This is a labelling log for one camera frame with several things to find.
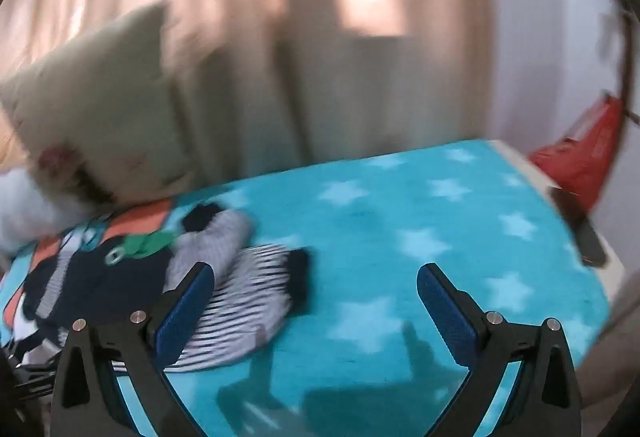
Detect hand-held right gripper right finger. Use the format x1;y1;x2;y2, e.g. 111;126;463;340
416;263;583;437

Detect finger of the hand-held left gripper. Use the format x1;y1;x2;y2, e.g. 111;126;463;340
0;349;56;420

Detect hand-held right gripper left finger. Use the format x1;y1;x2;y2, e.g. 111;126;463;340
50;262;216;437

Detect navy pants with striped lining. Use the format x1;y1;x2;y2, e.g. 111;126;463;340
20;237;176;333

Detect black white striped garment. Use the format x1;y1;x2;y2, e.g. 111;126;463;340
115;244;313;373

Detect grey striped garment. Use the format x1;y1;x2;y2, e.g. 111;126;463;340
165;202;253;298

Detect turquoise printed star blanket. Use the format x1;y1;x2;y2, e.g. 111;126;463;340
0;139;613;437

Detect white pillow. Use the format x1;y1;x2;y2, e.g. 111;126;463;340
0;167;101;253

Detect red plastic object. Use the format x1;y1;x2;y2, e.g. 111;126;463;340
527;92;626;212

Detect cream printed cushion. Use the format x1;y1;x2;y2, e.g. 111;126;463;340
0;2;196;208

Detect brown stick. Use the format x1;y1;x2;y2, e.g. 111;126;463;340
607;0;640;128

